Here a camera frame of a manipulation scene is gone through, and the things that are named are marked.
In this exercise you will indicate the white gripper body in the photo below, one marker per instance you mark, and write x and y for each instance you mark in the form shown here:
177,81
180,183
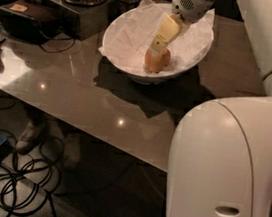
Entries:
191,6

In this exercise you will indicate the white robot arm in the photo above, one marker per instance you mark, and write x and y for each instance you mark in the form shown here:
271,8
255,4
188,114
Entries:
220,161

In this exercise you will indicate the white bowl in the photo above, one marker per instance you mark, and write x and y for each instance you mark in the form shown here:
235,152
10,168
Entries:
190,54

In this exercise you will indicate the black VR headset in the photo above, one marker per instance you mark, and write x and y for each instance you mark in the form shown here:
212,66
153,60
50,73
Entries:
30,22

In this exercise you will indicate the red yellow apple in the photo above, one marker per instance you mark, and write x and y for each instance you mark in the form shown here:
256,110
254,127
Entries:
155,61

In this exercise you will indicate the white shoe under table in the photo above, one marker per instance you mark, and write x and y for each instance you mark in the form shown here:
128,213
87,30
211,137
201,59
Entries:
30,137

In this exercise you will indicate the dark square pedestal box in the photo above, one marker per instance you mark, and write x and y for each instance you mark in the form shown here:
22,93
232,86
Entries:
81,22

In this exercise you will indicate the white paper napkin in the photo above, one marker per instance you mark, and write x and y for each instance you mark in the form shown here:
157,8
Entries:
132,36

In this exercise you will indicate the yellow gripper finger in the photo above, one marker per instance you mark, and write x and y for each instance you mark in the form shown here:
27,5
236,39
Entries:
169,29

